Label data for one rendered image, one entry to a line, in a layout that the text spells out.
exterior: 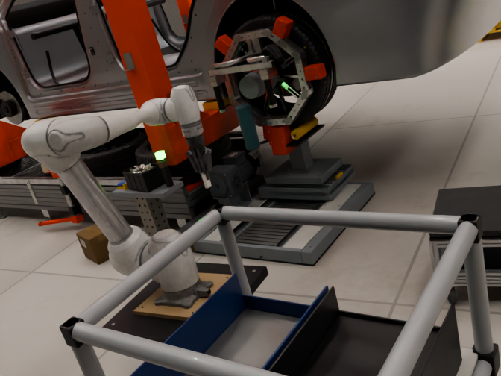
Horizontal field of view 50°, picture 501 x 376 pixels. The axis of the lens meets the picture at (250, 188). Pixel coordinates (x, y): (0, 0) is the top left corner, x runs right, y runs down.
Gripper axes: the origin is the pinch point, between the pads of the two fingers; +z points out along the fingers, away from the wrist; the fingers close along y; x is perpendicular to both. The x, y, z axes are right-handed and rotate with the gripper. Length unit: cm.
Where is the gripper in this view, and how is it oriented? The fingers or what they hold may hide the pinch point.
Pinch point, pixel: (206, 179)
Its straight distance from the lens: 233.5
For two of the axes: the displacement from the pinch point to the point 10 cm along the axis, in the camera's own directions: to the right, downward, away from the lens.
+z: 2.3, 9.2, 3.1
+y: 8.5, -0.4, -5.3
